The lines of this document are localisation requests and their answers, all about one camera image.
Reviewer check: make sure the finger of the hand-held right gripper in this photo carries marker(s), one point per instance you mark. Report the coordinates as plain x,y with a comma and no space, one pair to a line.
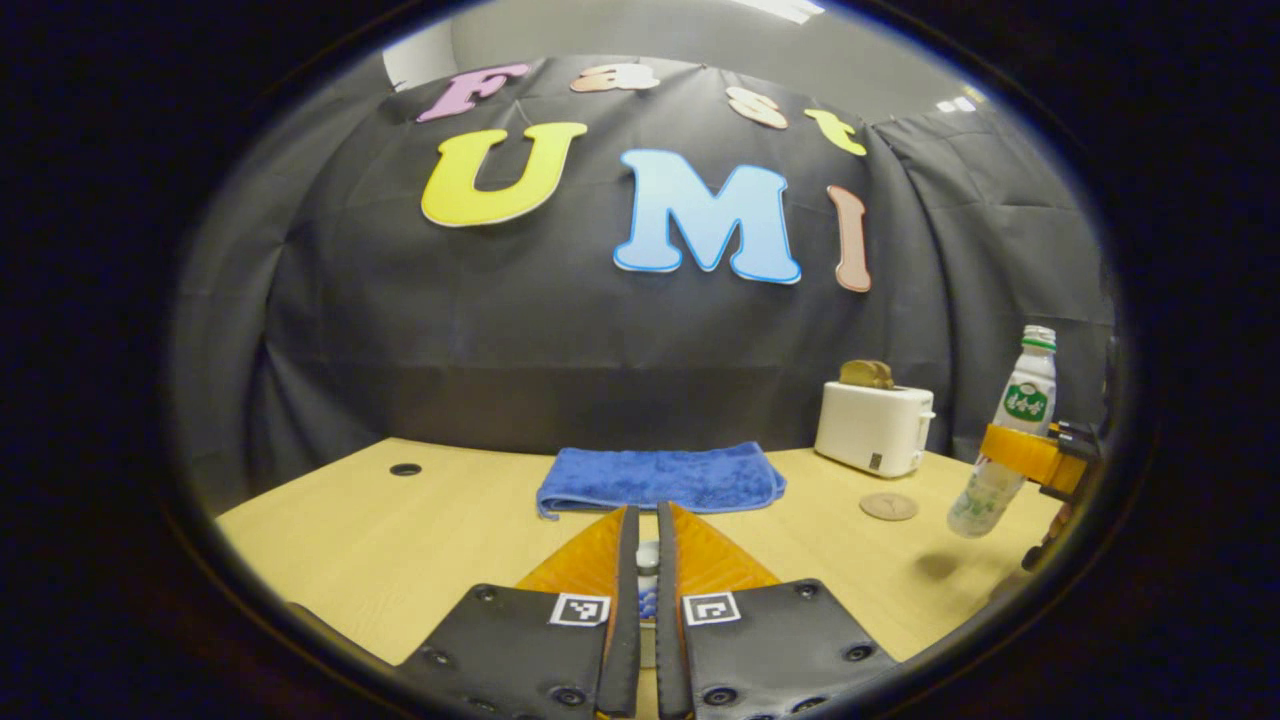
1020,455

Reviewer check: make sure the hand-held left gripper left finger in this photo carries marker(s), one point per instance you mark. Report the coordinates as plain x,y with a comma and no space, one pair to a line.
628,620

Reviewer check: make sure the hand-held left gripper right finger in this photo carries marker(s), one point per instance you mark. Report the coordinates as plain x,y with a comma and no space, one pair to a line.
668,620

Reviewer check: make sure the white green water bottle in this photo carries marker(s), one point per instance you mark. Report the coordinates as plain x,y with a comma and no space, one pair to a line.
1025,390

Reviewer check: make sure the round brown coaster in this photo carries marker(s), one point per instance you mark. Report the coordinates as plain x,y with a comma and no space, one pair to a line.
888,506

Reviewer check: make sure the blue towel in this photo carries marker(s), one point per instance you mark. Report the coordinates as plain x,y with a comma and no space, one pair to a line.
660,478

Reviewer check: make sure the white toaster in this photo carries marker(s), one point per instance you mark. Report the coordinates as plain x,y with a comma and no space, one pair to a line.
870,425

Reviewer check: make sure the brown bread slice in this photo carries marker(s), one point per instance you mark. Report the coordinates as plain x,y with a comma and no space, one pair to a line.
858,374
886,377

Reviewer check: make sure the black table grommet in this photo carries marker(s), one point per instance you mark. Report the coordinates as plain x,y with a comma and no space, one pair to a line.
406,469

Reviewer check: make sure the black backdrop cloth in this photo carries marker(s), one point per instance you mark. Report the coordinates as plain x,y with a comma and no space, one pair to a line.
500,330

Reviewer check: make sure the small ceiling light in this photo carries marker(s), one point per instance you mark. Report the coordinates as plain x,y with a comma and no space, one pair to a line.
955,104

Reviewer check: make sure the ceiling light panel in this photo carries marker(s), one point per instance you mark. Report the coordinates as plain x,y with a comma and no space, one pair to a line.
785,8

